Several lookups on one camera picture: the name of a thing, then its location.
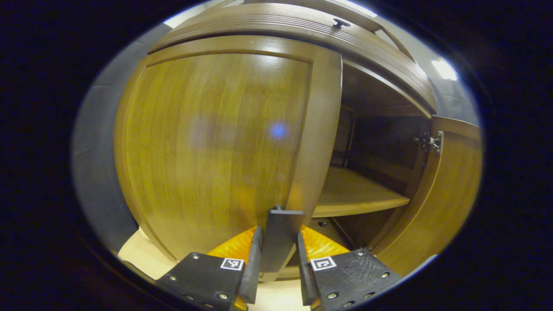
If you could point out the black backdrop cloth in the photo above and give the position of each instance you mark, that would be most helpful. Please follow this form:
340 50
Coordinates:
458 103
93 164

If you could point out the wooden double-door shoe cabinet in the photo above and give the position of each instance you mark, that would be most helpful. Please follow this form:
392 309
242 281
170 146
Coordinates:
363 190

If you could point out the ceiling light panel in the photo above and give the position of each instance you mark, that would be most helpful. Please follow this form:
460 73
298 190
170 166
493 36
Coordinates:
445 69

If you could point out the wooden cabinet door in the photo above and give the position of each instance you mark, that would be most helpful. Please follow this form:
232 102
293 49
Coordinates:
207 138
445 194

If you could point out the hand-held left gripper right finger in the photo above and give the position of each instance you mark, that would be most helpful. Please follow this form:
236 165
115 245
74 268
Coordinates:
303 272

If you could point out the black drawer knob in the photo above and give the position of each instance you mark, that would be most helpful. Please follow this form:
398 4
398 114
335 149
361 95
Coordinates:
341 23

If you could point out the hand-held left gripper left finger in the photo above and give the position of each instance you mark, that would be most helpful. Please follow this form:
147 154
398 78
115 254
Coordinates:
252 268

